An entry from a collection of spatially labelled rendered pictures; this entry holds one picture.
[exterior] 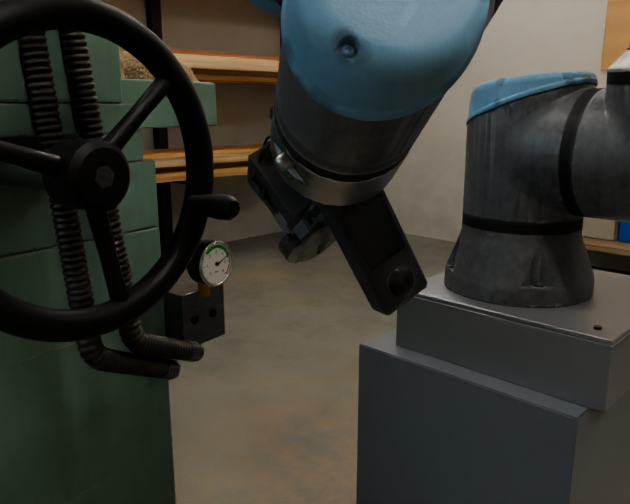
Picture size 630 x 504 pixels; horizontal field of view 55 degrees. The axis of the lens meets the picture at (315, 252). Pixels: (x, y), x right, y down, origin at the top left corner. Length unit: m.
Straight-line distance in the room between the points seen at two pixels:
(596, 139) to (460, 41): 0.45
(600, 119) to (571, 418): 0.32
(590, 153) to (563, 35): 3.07
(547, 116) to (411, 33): 0.49
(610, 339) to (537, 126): 0.25
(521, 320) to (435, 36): 0.50
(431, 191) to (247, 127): 1.29
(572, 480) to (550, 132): 0.38
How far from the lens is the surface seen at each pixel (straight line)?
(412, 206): 4.28
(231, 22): 4.06
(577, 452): 0.74
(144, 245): 0.83
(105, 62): 0.67
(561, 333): 0.73
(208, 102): 0.90
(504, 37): 3.93
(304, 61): 0.29
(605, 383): 0.72
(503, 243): 0.78
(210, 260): 0.83
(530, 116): 0.76
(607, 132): 0.72
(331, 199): 0.40
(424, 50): 0.28
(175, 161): 3.19
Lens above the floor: 0.87
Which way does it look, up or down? 13 degrees down
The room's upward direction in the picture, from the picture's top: straight up
